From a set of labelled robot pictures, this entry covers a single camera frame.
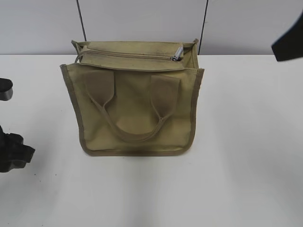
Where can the silver zipper pull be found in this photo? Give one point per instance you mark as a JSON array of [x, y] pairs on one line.
[[177, 55]]

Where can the olive yellow canvas bag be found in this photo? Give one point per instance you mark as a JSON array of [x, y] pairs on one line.
[[130, 99]]

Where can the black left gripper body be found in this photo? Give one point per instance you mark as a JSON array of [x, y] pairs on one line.
[[14, 154]]

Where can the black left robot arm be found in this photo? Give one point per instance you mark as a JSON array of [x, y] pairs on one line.
[[6, 89]]

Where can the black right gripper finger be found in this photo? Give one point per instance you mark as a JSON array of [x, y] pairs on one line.
[[290, 45]]

